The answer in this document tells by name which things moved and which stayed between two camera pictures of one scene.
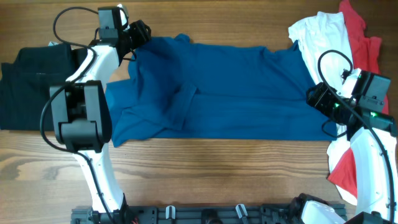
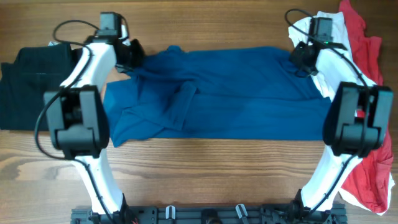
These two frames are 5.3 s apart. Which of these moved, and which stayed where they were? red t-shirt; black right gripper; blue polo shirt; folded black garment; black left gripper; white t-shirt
Moved: black left gripper; black right gripper
Stayed: red t-shirt; blue polo shirt; white t-shirt; folded black garment
